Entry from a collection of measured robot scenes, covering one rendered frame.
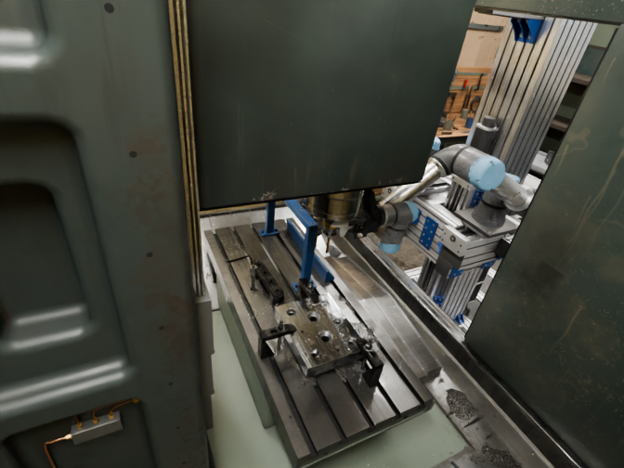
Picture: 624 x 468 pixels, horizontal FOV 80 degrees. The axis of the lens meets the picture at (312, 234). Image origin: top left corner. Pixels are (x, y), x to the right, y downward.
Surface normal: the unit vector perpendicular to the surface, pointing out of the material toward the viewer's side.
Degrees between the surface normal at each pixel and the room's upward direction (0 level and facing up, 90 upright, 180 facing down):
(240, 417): 0
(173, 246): 90
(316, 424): 0
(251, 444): 0
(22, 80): 90
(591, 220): 90
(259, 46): 90
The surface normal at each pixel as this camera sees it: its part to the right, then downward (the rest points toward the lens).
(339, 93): 0.43, 0.54
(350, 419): 0.11, -0.83
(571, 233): -0.89, 0.16
